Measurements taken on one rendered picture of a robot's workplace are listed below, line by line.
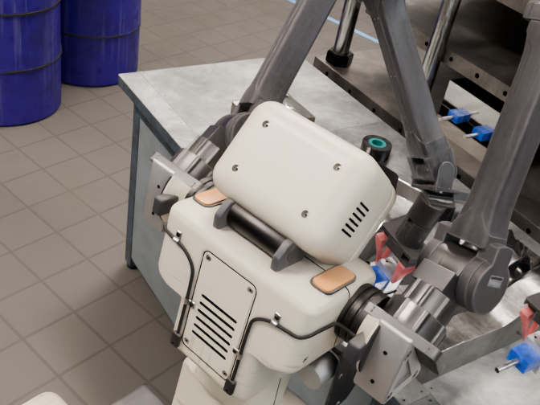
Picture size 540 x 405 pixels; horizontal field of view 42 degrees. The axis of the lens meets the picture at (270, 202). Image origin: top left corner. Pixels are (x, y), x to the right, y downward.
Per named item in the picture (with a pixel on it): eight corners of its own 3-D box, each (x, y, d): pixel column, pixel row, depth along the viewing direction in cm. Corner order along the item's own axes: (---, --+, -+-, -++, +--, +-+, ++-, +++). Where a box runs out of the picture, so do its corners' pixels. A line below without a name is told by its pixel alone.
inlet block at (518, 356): (501, 390, 124) (513, 370, 121) (481, 370, 128) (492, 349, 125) (547, 368, 131) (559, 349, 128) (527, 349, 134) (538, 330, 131)
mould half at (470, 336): (421, 385, 137) (442, 337, 129) (343, 298, 154) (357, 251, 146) (576, 313, 163) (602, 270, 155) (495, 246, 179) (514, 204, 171)
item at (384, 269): (347, 302, 137) (359, 284, 134) (333, 284, 140) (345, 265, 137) (393, 292, 145) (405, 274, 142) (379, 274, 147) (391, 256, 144)
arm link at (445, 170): (413, 158, 135) (440, 160, 127) (460, 166, 140) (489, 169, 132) (403, 219, 136) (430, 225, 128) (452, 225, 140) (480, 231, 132)
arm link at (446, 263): (404, 284, 95) (435, 300, 91) (447, 227, 97) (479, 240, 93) (427, 315, 101) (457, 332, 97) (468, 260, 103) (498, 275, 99)
